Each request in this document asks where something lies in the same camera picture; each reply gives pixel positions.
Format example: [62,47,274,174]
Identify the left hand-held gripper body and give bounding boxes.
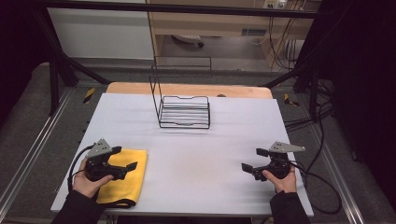
[85,138,127,182]

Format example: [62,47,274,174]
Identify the hanging black cables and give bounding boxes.
[268,16,301,70]

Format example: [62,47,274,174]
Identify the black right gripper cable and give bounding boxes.
[289,102,343,216]

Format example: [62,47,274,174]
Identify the yellow towel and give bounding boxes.
[95,147,149,209]

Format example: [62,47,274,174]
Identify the black wire rack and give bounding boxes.
[148,55,214,130]

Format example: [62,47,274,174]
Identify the white chair base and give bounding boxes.
[172,34,205,49]

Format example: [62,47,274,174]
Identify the black metal frame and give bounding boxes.
[31,0,332,117]

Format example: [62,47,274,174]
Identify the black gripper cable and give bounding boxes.
[67,144,96,192]
[289,102,343,216]

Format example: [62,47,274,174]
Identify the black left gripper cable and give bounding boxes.
[67,144,96,192]

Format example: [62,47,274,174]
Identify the white cabinet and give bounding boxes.
[47,7,155,61]

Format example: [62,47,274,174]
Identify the white power strip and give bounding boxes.
[262,0,288,10]

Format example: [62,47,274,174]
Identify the wooden desk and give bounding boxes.
[148,0,322,68]

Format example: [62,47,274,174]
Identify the aluminium rail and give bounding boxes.
[0,88,76,217]
[311,123,367,224]

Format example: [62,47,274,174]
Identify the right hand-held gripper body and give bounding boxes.
[253,141,306,182]

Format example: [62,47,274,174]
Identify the person's right hand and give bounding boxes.
[262,165,298,195]

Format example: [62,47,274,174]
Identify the person's left hand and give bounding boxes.
[72,158,115,200]

